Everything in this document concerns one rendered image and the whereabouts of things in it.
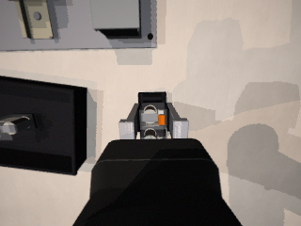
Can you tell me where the black rectangular tray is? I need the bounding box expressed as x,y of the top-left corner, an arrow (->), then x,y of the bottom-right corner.
0,75 -> 87,175

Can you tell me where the grey mounting plate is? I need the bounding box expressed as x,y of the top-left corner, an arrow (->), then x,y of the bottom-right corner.
0,0 -> 156,51

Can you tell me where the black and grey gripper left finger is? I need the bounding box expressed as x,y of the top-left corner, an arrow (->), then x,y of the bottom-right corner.
119,103 -> 141,139

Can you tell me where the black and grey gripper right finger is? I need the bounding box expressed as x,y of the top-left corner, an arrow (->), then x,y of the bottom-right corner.
165,103 -> 189,138

